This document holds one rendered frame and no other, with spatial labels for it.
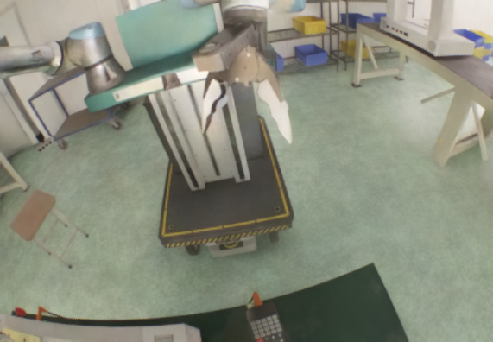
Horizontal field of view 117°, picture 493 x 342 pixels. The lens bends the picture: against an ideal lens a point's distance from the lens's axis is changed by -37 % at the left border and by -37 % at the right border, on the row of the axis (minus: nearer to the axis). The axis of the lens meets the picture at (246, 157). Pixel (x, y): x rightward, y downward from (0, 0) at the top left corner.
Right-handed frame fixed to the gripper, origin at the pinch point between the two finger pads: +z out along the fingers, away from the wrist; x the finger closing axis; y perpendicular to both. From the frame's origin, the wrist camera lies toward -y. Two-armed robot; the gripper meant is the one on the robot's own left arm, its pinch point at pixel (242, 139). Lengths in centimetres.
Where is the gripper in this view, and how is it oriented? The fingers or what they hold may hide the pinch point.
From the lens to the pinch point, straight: 39.8
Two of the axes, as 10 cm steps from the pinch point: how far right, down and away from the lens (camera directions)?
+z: 0.2, 9.4, 3.4
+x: -8.9, -1.4, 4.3
